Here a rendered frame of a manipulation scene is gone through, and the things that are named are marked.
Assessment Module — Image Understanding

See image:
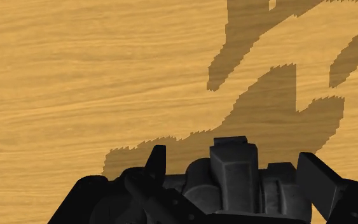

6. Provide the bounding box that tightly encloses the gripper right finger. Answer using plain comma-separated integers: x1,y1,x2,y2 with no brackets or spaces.
296,151,358,224

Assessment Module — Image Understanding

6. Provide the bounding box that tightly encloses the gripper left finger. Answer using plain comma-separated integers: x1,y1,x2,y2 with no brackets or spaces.
47,144,207,224

